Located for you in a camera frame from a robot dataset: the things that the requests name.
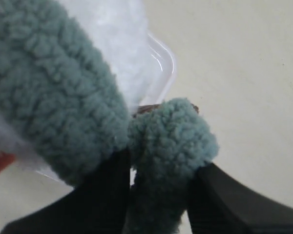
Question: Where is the white plush snowman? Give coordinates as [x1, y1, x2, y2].
[0, 0, 152, 185]

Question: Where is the white square plastic tray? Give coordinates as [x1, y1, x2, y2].
[36, 33, 175, 185]

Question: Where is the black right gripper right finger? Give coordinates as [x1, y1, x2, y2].
[187, 164, 293, 234]

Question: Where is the green knitted scarf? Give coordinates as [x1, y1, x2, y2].
[0, 0, 219, 234]

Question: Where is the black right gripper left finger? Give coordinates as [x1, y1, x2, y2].
[1, 149, 130, 234]

